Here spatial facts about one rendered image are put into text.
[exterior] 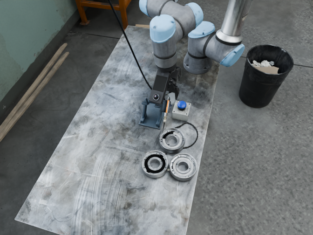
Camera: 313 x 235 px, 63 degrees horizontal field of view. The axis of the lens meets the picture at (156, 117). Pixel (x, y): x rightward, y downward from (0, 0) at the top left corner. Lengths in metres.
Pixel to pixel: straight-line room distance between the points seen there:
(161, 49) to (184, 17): 0.12
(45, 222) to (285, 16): 3.16
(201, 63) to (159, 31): 0.59
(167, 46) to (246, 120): 1.53
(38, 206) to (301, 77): 2.37
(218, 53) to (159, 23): 0.47
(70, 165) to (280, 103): 1.84
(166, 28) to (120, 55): 0.75
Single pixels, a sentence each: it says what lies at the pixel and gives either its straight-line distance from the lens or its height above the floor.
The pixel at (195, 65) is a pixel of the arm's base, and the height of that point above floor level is 0.85.
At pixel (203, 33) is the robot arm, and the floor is 1.02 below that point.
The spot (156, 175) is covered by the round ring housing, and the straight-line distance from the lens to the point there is 0.97.
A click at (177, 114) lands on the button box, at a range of 1.11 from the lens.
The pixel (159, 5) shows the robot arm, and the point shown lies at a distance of 0.88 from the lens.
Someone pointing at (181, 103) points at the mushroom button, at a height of 0.87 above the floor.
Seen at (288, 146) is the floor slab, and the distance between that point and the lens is 2.18.
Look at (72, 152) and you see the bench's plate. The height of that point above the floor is 0.80.
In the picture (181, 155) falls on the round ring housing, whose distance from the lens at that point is 1.01.
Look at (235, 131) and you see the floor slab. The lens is 2.12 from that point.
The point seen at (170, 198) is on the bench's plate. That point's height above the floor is 0.80.
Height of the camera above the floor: 1.72
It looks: 54 degrees down
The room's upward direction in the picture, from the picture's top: 4 degrees counter-clockwise
